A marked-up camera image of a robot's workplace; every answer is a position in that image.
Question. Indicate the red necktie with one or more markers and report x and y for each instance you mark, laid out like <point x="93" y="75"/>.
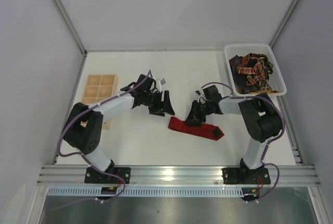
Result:
<point x="204" y="130"/>

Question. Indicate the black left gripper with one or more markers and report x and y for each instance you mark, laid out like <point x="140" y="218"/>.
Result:
<point x="160" y="102"/>

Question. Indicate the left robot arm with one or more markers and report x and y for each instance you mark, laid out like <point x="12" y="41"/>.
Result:
<point x="84" y="124"/>

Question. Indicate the aluminium mounting rail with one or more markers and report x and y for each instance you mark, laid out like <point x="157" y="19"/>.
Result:
<point x="178" y="175"/>

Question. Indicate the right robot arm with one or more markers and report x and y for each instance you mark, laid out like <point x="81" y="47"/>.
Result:
<point x="262" y="119"/>

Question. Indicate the white slotted cable duct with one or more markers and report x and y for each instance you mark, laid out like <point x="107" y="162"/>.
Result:
<point x="144" y="191"/>

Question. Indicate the patterned dark ties pile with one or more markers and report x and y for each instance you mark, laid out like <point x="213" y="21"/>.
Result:
<point x="251" y="73"/>

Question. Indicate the wooden compartment box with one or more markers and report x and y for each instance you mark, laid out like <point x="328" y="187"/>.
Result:
<point x="99" y="87"/>

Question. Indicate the white plastic basket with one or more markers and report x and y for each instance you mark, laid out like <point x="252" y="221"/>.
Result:
<point x="276" y="80"/>

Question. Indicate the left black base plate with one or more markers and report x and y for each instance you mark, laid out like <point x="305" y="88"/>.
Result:
<point x="113" y="181"/>

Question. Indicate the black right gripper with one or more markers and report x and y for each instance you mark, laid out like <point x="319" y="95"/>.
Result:
<point x="198" y="108"/>

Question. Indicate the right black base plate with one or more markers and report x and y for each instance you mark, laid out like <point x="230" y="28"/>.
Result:
<point x="231" y="175"/>

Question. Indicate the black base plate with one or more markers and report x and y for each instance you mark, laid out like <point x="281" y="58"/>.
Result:
<point x="231" y="175"/>
<point x="113" y="181"/>

